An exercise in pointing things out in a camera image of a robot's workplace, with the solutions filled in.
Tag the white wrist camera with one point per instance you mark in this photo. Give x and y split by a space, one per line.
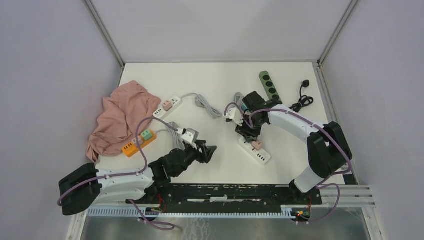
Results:
188 136
235 116

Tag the green power strip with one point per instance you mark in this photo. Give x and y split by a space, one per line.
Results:
269 87

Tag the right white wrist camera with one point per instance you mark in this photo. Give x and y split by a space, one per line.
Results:
235 116

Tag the pink cloth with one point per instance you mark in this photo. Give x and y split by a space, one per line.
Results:
123 110

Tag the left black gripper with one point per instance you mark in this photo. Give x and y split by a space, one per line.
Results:
207 151

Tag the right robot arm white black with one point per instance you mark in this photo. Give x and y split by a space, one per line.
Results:
327 147

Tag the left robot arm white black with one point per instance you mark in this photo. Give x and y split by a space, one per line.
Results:
87 185

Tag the black mounting base plate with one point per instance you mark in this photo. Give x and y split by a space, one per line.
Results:
226 198

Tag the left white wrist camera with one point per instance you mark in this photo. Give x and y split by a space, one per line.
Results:
188 136

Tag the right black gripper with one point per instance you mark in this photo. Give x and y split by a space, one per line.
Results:
249 136

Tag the orange power strip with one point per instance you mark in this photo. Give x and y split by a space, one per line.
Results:
130 150

